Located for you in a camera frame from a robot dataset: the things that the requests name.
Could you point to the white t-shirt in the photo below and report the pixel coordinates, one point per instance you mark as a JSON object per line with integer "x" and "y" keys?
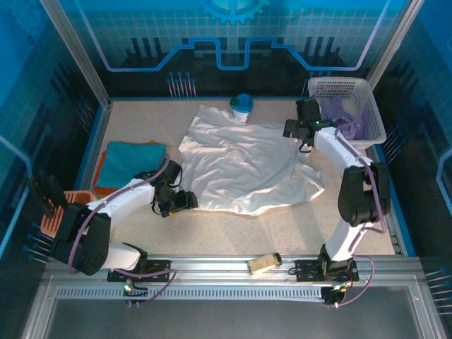
{"x": 240, "y": 166}

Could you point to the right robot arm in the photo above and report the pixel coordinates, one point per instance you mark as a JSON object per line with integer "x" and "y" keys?
{"x": 360, "y": 197}

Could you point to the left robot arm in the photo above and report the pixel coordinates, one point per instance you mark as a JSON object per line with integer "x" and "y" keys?
{"x": 123, "y": 197}

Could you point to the purple crumpled t-shirt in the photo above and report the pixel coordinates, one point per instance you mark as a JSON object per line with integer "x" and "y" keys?
{"x": 353, "y": 123}

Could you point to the white canister with teal lid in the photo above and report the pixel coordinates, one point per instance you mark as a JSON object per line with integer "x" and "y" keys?
{"x": 242, "y": 107}

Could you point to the orange folded t-shirt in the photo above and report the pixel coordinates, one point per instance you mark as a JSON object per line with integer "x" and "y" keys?
{"x": 101, "y": 169}

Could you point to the white perforated plastic basket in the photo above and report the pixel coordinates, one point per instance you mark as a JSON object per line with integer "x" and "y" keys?
{"x": 374, "y": 113}

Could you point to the salmon utensil holder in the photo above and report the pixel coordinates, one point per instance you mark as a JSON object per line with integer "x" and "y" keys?
{"x": 79, "y": 196}

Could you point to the beige jar with black lid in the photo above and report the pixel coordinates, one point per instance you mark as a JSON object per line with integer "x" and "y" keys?
{"x": 263, "y": 264}

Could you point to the black slotted rack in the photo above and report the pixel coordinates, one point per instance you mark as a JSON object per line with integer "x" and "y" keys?
{"x": 46, "y": 192}

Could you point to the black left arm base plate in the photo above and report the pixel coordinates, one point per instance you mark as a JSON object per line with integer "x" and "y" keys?
{"x": 159, "y": 268}

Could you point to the aluminium enclosure frame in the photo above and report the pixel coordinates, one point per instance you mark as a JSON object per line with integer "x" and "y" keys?
{"x": 212, "y": 263}

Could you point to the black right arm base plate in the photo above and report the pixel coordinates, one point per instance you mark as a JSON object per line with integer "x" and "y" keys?
{"x": 307, "y": 270}

